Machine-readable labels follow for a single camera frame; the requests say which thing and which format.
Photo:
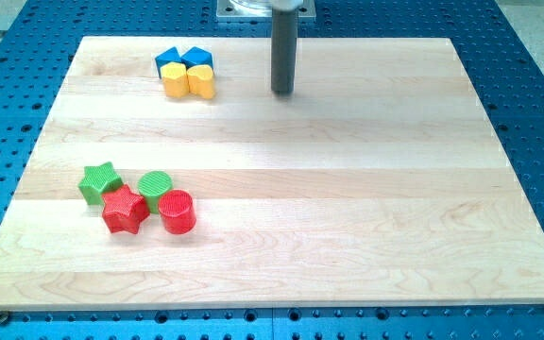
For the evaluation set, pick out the red cylinder block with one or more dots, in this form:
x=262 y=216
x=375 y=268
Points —
x=177 y=212

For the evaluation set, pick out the light wooden board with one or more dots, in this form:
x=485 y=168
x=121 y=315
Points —
x=379 y=182

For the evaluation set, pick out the yellow heart block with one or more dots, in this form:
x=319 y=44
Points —
x=201 y=81

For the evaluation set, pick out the green cylinder block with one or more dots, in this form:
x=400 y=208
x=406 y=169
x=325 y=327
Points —
x=152 y=186

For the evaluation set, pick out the yellow hexagon block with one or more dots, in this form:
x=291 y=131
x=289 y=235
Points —
x=175 y=80

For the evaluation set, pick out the blue cube block right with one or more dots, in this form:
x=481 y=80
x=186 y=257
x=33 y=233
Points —
x=197 y=56

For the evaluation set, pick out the blue cube block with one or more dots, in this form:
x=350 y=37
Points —
x=170 y=55
x=197 y=56

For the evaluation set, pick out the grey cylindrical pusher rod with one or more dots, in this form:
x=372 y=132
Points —
x=284 y=36

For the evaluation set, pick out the blue cube block left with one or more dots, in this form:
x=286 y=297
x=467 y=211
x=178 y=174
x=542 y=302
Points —
x=170 y=55

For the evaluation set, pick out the red star block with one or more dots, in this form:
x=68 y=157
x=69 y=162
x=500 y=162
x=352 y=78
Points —
x=124 y=210

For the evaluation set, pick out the green star block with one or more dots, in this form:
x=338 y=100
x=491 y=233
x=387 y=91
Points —
x=99 y=180

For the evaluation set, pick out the left board stop screw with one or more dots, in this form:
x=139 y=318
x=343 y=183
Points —
x=4 y=317

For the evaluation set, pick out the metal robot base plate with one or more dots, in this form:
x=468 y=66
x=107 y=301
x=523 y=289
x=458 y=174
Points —
x=257 y=10

